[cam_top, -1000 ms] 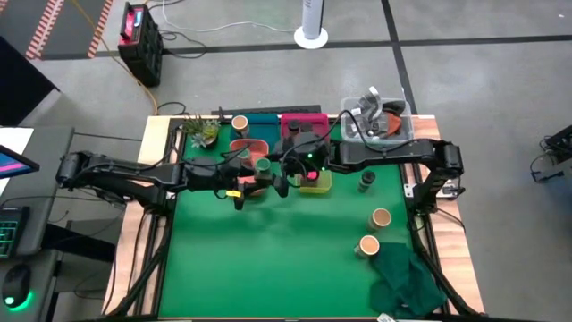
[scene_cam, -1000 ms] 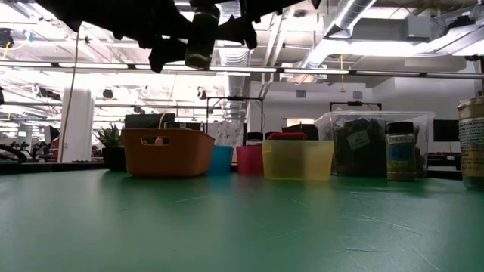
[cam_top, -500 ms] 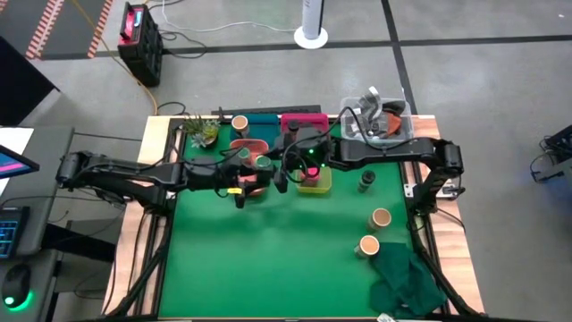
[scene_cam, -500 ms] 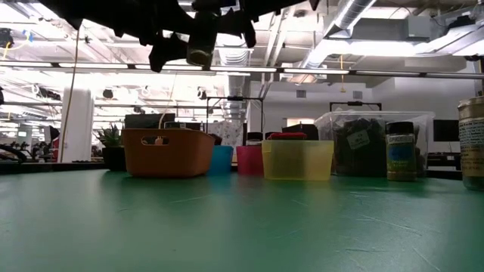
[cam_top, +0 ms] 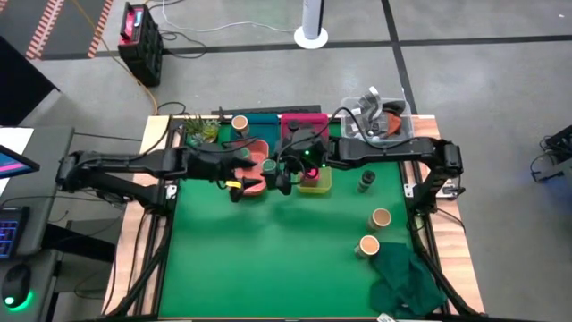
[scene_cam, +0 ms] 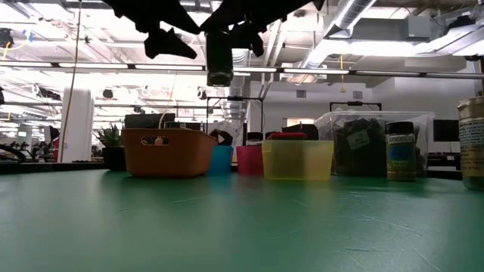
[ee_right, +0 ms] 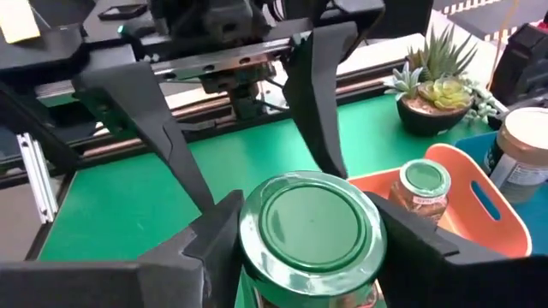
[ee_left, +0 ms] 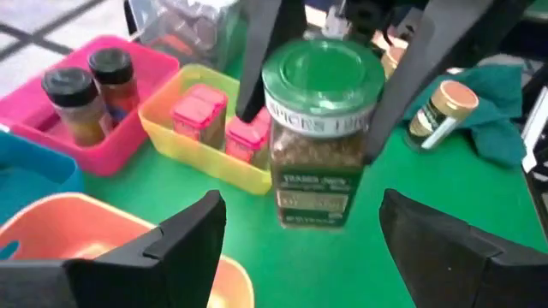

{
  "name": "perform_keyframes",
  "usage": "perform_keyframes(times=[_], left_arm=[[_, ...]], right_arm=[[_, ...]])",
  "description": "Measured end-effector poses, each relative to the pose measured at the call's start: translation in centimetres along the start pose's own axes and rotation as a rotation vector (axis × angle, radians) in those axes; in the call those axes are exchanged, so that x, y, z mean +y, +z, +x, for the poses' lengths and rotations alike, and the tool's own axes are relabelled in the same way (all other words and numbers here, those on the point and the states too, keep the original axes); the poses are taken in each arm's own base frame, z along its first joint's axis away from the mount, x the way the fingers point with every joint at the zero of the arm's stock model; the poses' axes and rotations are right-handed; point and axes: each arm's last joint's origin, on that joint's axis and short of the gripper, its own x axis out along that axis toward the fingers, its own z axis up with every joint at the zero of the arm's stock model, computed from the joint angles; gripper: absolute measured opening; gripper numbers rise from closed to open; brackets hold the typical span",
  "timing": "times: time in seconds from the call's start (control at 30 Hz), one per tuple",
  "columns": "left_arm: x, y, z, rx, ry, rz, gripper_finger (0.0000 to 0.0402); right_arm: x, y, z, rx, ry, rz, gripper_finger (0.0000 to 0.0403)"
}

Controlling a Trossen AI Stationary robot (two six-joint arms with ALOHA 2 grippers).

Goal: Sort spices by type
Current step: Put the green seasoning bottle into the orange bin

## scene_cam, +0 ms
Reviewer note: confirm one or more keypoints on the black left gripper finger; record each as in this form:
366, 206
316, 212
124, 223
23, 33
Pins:
170, 17
162, 43

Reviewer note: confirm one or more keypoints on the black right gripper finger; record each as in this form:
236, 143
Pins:
238, 13
249, 38

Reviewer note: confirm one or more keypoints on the green herb bottle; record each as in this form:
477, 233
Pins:
219, 60

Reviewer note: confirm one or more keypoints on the yellow-green spice jar blue label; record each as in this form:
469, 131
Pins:
401, 158

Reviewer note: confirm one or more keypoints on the long linear ceiling light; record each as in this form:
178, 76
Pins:
170, 67

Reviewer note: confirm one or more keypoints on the black ceiling-hung device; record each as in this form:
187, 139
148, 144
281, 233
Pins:
108, 93
202, 93

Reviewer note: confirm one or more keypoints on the black monitor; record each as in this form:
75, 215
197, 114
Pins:
446, 130
149, 121
300, 127

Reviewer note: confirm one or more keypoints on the small potted green plant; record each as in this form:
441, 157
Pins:
111, 138

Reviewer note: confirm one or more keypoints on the clear plastic storage bin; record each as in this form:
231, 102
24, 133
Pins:
325, 124

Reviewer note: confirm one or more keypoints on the orange plastic basket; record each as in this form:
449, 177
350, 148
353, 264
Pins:
170, 158

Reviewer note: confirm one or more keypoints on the white building column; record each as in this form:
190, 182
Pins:
77, 124

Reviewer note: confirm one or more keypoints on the pink plastic bin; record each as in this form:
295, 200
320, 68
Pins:
249, 160

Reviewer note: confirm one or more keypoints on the blue plastic bin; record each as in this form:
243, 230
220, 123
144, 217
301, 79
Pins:
221, 160

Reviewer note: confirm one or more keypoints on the yellow translucent plastic bin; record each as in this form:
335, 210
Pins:
298, 160

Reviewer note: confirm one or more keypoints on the green table mat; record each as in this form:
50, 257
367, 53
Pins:
227, 226

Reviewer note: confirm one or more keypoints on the silver straight ventilation duct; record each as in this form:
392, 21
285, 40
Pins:
242, 81

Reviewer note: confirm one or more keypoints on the silver slanted ventilation duct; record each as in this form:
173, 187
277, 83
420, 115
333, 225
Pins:
351, 15

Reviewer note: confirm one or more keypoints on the black tube frame stand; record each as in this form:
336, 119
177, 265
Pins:
355, 103

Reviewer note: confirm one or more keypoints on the black table frame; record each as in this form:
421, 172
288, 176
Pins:
38, 168

